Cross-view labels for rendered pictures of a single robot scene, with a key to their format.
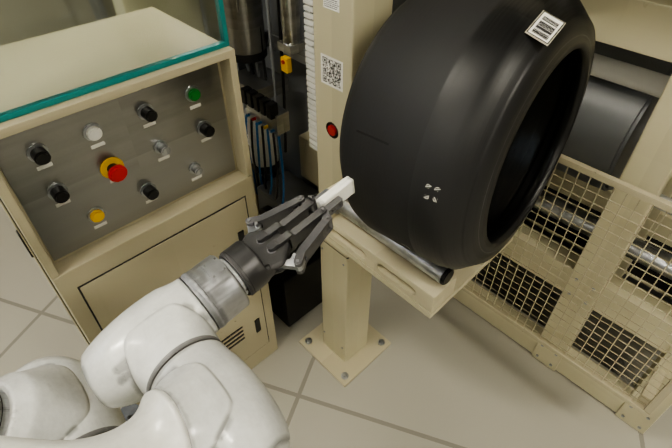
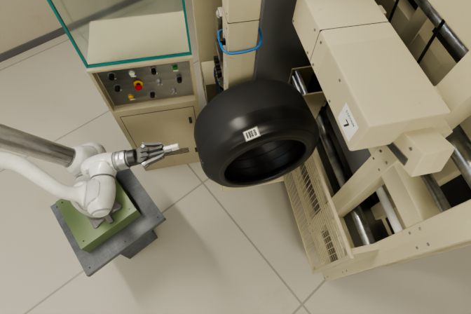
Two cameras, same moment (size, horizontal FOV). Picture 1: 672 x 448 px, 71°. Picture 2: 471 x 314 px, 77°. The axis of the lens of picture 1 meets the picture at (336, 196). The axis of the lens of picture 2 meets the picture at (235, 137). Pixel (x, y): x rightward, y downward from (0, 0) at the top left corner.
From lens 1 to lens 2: 0.92 m
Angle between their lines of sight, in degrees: 27
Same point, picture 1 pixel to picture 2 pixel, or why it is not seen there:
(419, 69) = (212, 122)
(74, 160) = (124, 79)
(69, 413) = not seen: hidden behind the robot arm
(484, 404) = (270, 229)
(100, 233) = (132, 101)
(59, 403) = not seen: hidden behind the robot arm
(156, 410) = (82, 188)
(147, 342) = (94, 168)
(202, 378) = (96, 186)
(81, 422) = not seen: hidden behind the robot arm
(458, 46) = (223, 123)
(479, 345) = (287, 207)
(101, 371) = (83, 169)
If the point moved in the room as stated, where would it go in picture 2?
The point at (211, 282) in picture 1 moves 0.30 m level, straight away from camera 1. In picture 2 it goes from (117, 160) to (139, 106)
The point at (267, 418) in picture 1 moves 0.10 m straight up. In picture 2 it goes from (104, 202) to (94, 194)
